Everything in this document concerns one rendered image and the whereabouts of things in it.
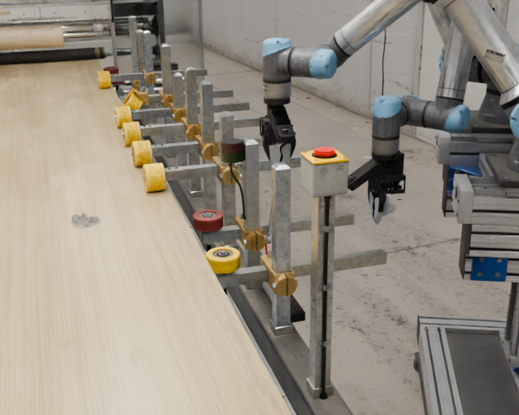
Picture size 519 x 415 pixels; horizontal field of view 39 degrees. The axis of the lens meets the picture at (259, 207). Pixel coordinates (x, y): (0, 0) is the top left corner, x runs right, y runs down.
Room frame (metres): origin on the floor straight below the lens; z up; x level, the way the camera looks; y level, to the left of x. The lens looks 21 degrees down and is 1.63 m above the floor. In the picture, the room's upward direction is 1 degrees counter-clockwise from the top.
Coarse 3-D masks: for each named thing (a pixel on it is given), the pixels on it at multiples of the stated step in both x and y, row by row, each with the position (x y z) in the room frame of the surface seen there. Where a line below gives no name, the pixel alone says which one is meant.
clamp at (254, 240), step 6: (234, 222) 1.88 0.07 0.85; (240, 222) 1.84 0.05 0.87; (240, 228) 1.82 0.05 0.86; (246, 234) 1.77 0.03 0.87; (252, 234) 1.76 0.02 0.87; (258, 234) 1.76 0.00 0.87; (240, 240) 1.82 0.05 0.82; (246, 240) 1.76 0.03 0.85; (252, 240) 1.76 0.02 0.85; (258, 240) 1.76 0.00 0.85; (264, 240) 1.77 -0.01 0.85; (246, 246) 1.77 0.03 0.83; (252, 246) 1.76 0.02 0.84; (258, 246) 1.76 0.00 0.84
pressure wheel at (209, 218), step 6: (204, 210) 1.84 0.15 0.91; (210, 210) 1.84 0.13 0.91; (216, 210) 1.84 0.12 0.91; (198, 216) 1.80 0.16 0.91; (204, 216) 1.80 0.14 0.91; (210, 216) 1.80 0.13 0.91; (216, 216) 1.80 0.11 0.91; (222, 216) 1.81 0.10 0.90; (198, 222) 1.78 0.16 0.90; (204, 222) 1.77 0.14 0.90; (210, 222) 1.77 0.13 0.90; (216, 222) 1.78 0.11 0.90; (222, 222) 1.80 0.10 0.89; (198, 228) 1.78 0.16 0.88; (204, 228) 1.77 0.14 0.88; (210, 228) 1.77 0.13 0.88; (216, 228) 1.78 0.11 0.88; (210, 246) 1.81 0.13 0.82
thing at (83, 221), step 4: (72, 216) 1.80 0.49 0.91; (76, 216) 1.80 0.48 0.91; (80, 216) 1.80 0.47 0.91; (84, 216) 1.78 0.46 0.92; (92, 216) 1.79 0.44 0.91; (72, 220) 1.78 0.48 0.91; (76, 220) 1.77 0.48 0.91; (80, 220) 1.77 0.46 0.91; (84, 220) 1.76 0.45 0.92; (88, 220) 1.78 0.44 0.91; (92, 220) 1.78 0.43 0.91; (96, 220) 1.77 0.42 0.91; (80, 224) 1.76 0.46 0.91; (84, 224) 1.75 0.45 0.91; (88, 224) 1.75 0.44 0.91
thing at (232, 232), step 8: (336, 216) 1.90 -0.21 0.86; (344, 216) 1.90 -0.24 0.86; (352, 216) 1.91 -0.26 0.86; (264, 224) 1.85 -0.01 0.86; (296, 224) 1.86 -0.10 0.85; (304, 224) 1.87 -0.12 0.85; (336, 224) 1.90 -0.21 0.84; (344, 224) 1.90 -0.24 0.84; (352, 224) 1.91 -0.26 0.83; (200, 232) 1.81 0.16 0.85; (208, 232) 1.80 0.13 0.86; (216, 232) 1.80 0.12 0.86; (224, 232) 1.81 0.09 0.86; (232, 232) 1.81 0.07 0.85; (240, 232) 1.82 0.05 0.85; (264, 232) 1.84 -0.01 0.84; (208, 240) 1.79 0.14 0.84; (216, 240) 1.80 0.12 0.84; (224, 240) 1.81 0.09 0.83
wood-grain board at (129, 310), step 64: (0, 128) 2.74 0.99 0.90; (64, 128) 2.73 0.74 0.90; (0, 192) 2.02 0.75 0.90; (64, 192) 2.02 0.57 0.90; (128, 192) 2.01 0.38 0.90; (0, 256) 1.58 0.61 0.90; (64, 256) 1.57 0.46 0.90; (128, 256) 1.57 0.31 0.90; (192, 256) 1.56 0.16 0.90; (0, 320) 1.27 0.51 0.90; (64, 320) 1.27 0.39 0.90; (128, 320) 1.27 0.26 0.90; (192, 320) 1.27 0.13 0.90; (0, 384) 1.06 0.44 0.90; (64, 384) 1.06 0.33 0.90; (128, 384) 1.05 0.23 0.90; (192, 384) 1.05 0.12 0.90; (256, 384) 1.05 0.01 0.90
